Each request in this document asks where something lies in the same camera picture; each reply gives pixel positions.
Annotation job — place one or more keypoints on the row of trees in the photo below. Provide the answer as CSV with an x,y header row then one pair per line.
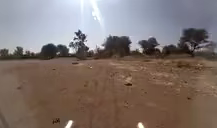
x,y
117,46

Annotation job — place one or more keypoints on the pale stone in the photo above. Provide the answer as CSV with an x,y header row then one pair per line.
x,y
128,81

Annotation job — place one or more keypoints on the brown dirt ground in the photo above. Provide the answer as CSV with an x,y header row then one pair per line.
x,y
96,96

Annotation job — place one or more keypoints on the robot's own part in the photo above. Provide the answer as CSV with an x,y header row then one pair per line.
x,y
68,124
140,125

